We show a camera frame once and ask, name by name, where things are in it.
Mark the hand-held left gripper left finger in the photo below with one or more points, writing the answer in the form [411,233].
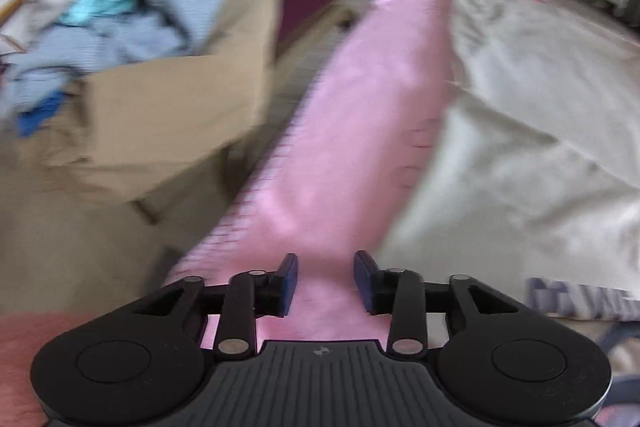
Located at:
[289,282]

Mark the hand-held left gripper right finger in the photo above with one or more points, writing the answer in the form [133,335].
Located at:
[362,282]

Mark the beige shirt with grey trim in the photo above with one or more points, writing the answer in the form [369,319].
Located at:
[525,107]

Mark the pink printed towel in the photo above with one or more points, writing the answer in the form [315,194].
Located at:
[360,107]

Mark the purple patterned cloth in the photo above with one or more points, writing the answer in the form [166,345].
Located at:
[565,297]

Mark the cardboard box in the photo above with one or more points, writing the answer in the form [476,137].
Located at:
[175,107]

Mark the pink fluffy clothing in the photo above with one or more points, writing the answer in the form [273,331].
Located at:
[20,357]

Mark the grey-blue garment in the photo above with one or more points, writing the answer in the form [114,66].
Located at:
[110,42]

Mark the blue cloth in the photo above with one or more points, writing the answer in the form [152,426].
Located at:
[37,119]

